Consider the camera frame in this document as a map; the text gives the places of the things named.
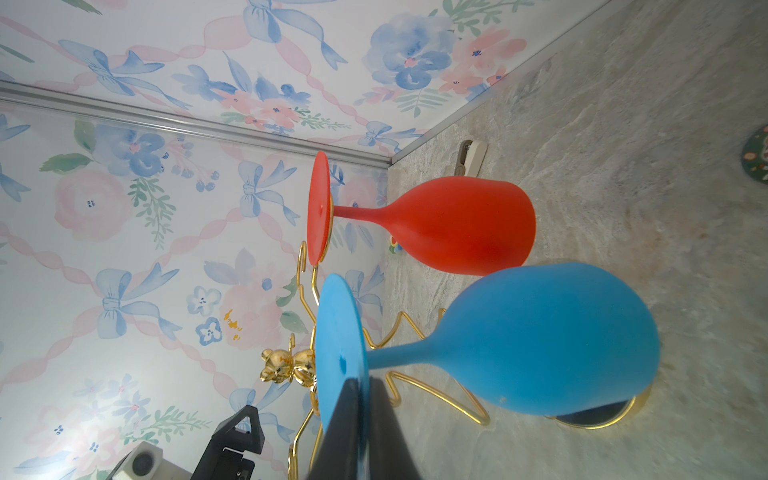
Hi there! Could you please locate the red wine glass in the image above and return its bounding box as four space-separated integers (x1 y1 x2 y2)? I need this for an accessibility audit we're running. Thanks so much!
306 151 537 276

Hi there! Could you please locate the colourful small toy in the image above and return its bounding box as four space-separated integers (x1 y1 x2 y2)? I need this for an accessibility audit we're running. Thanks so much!
389 237 402 254

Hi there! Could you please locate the blue back wine glass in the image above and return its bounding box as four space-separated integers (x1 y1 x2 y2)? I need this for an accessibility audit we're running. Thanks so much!
315 263 661 423

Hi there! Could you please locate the gold wire glass rack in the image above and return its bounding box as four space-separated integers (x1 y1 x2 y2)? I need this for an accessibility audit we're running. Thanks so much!
259 239 652 480

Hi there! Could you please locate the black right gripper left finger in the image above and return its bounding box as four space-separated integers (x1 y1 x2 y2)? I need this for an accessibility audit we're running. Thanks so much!
307 379 361 480

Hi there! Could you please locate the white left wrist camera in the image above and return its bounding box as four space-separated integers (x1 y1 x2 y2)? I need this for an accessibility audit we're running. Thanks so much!
106 441 192 480

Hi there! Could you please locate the small white grey device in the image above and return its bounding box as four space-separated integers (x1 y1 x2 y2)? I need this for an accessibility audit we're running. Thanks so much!
454 140 488 178

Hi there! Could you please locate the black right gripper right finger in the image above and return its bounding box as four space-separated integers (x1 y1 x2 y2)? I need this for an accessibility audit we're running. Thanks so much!
368 378 421 480

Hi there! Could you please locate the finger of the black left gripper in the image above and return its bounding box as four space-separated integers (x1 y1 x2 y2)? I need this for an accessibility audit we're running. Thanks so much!
191 405 265 480

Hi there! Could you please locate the round green red badge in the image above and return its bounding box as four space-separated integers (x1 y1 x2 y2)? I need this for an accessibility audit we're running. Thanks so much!
741 125 768 185

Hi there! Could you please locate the left corner aluminium post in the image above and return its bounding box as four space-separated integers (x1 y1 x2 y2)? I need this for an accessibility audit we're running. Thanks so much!
1 81 392 169

